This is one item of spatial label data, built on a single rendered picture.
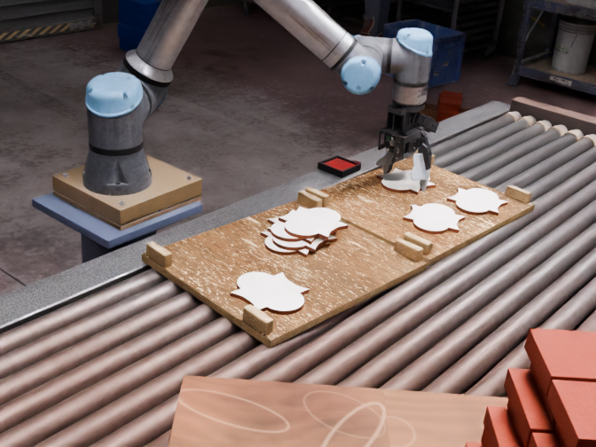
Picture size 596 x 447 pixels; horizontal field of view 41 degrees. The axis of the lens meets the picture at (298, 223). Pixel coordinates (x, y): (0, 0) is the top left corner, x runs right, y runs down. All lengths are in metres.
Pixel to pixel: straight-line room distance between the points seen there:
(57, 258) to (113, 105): 1.77
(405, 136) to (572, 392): 1.20
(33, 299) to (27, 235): 2.19
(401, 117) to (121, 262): 0.68
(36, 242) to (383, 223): 2.14
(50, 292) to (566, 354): 0.96
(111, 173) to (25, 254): 1.75
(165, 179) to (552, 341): 1.26
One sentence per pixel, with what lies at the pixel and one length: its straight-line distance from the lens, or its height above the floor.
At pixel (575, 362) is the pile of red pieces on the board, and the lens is 0.70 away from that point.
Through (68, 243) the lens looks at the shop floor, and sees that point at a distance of 3.53.
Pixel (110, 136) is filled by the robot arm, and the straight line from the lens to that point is 1.73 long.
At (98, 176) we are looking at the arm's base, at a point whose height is 0.96.
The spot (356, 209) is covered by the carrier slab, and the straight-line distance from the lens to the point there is 1.72.
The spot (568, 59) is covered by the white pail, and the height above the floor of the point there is 0.24.
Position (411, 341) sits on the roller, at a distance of 1.34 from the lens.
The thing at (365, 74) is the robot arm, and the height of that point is 1.24.
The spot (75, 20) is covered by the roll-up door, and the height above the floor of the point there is 0.09.
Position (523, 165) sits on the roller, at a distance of 2.17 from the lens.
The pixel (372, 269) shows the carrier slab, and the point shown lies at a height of 0.94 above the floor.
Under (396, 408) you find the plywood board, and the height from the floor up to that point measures 1.04.
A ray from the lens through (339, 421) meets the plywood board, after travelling 0.97.
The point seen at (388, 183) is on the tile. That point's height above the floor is 0.94.
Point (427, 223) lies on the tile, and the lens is 1.69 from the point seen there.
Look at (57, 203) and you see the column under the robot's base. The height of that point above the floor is 0.87.
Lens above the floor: 1.67
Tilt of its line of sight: 27 degrees down
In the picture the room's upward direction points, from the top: 5 degrees clockwise
